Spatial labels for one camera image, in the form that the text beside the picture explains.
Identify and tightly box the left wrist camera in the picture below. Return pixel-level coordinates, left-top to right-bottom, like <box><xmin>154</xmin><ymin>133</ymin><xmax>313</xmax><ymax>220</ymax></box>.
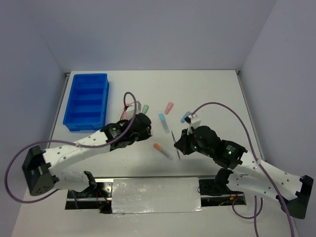
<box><xmin>123</xmin><ymin>101</ymin><xmax>141</xmax><ymax>120</ymax></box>

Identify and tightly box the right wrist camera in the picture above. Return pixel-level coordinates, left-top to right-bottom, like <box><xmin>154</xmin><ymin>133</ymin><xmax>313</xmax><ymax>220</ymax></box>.
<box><xmin>185</xmin><ymin>114</ymin><xmax>201</xmax><ymax>135</ymax></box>

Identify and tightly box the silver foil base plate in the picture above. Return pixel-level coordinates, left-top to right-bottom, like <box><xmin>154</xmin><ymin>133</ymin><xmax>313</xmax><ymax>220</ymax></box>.
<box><xmin>65</xmin><ymin>177</ymin><xmax>246</xmax><ymax>214</ymax></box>

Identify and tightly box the thin black white pen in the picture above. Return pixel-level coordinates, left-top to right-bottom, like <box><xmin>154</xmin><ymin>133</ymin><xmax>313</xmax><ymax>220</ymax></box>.
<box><xmin>171</xmin><ymin>131</ymin><xmax>181</xmax><ymax>161</ymax></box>

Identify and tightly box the blue translucent cap case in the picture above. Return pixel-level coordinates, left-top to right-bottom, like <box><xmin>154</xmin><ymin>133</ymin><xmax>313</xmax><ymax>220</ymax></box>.
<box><xmin>180</xmin><ymin>111</ymin><xmax>191</xmax><ymax>123</ymax></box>

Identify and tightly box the blue compartment tray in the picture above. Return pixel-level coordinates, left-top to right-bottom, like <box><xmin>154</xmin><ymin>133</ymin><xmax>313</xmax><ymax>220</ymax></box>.
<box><xmin>63</xmin><ymin>74</ymin><xmax>109</xmax><ymax>131</ymax></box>

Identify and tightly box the pink capped glue bottle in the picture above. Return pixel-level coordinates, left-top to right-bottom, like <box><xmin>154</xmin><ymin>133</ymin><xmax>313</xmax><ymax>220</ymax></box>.
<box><xmin>120</xmin><ymin>103</ymin><xmax>134</xmax><ymax>120</ymax></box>

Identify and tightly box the orange highlighter pen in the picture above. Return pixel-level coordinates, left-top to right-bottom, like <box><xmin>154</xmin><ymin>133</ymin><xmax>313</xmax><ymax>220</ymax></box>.
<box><xmin>153</xmin><ymin>143</ymin><xmax>173</xmax><ymax>160</ymax></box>

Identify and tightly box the green translucent cap case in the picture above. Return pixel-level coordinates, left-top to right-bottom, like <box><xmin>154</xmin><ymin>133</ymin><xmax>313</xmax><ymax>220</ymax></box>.
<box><xmin>142</xmin><ymin>104</ymin><xmax>149</xmax><ymax>114</ymax></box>

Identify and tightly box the blue highlighter pen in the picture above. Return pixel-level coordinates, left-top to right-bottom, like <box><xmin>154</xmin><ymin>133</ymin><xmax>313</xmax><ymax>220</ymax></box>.
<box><xmin>158</xmin><ymin>113</ymin><xmax>170</xmax><ymax>133</ymax></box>

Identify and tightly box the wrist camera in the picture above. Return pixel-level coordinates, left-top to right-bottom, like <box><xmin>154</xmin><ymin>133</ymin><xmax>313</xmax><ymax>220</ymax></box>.
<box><xmin>123</xmin><ymin>101</ymin><xmax>141</xmax><ymax>120</ymax></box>
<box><xmin>185</xmin><ymin>114</ymin><xmax>201</xmax><ymax>135</ymax></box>

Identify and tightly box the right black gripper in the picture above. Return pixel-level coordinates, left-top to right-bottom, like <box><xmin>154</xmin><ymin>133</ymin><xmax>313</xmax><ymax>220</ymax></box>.
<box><xmin>174</xmin><ymin>126</ymin><xmax>213</xmax><ymax>157</ymax></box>

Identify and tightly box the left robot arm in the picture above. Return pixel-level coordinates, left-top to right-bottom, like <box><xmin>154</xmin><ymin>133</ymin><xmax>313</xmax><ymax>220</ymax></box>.
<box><xmin>22</xmin><ymin>113</ymin><xmax>151</xmax><ymax>197</ymax></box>

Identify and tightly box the pink translucent cap case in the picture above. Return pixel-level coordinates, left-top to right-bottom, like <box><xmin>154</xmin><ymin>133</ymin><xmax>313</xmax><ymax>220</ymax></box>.
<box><xmin>164</xmin><ymin>102</ymin><xmax>174</xmax><ymax>115</ymax></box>

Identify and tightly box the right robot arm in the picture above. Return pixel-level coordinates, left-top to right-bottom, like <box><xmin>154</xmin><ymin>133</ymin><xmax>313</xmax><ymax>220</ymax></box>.
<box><xmin>174</xmin><ymin>126</ymin><xmax>314</xmax><ymax>219</ymax></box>

